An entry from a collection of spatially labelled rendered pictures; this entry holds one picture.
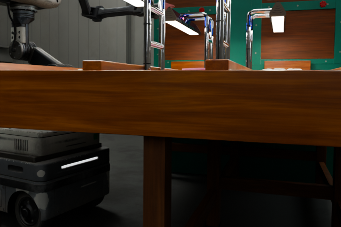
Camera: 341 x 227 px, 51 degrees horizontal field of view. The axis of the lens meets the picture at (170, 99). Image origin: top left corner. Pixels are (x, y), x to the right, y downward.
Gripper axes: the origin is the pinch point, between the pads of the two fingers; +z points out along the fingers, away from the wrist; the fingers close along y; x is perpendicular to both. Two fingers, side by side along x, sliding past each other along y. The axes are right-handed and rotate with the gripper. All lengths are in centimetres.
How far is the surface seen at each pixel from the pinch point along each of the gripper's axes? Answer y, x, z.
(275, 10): 22, 21, 70
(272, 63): 19, -53, 55
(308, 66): 20, -57, 78
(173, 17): 25.9, 29.5, 18.6
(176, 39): 3.2, -41.4, -16.2
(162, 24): 58, 78, 43
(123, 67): 83, 100, 46
